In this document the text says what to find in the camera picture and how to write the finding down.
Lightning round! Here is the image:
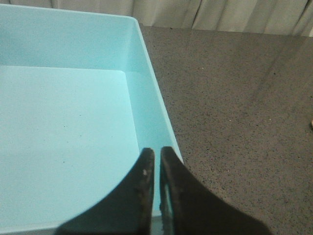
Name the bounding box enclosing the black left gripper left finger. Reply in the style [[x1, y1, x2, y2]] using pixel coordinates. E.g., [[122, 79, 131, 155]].
[[55, 148, 155, 235]]

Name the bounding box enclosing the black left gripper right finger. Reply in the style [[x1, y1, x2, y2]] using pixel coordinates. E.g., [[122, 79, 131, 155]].
[[160, 147, 271, 235]]

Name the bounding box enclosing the light blue plastic box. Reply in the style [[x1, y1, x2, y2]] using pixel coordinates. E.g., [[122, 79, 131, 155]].
[[0, 4, 179, 235]]

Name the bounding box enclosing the white pleated curtain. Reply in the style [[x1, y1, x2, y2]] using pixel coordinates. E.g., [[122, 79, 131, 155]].
[[1, 0, 313, 37]]

